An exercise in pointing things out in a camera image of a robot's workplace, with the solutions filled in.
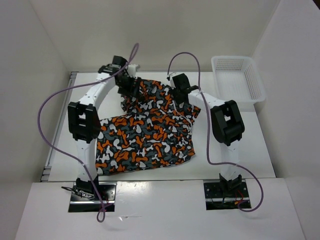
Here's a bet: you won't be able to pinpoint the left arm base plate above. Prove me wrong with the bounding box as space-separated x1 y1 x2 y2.
63 182 117 213

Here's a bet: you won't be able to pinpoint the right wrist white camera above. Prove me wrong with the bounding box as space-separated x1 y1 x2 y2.
166 72 175 81

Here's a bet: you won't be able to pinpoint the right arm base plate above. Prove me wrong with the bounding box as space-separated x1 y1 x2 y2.
203 180 252 211

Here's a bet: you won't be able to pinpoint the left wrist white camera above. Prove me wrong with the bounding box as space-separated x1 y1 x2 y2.
126 64 141 78

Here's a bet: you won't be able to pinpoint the camouflage orange black shorts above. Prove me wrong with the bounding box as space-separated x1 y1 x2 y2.
95 79 201 176

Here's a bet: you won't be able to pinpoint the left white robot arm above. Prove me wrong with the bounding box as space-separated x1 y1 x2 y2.
67 64 141 200

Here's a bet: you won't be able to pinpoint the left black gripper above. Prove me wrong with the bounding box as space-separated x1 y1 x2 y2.
115 73 141 99

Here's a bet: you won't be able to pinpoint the wrist white camera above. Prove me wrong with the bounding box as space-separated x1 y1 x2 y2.
126 64 141 78
166 72 175 81

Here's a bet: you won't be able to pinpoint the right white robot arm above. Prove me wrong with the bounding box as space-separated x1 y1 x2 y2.
167 73 245 197

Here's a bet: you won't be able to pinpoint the white plastic basket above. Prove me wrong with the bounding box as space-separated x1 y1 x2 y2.
211 55 266 104

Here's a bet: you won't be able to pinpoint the aluminium table edge rail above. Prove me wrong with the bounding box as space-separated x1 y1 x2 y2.
40 71 78 183

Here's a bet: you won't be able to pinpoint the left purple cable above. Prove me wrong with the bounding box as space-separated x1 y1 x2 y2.
37 42 140 223

